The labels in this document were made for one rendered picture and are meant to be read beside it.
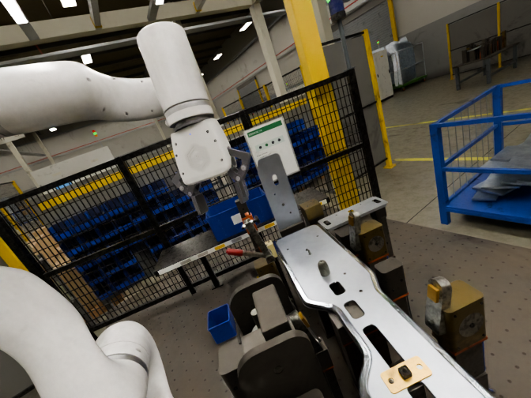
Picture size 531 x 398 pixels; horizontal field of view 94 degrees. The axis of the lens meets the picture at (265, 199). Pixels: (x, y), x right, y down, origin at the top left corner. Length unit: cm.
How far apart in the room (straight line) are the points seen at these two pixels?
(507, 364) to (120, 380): 93
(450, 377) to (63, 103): 77
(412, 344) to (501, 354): 42
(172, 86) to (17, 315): 43
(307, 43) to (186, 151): 112
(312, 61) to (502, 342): 132
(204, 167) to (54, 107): 23
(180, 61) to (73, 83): 16
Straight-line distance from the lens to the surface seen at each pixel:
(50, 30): 481
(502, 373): 100
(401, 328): 67
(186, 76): 48
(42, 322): 57
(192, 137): 46
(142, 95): 58
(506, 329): 109
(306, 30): 149
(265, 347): 45
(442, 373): 62
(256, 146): 132
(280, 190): 109
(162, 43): 50
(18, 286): 57
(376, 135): 420
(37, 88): 49
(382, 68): 1304
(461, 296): 68
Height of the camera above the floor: 152
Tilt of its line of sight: 19 degrees down
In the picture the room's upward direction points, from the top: 21 degrees counter-clockwise
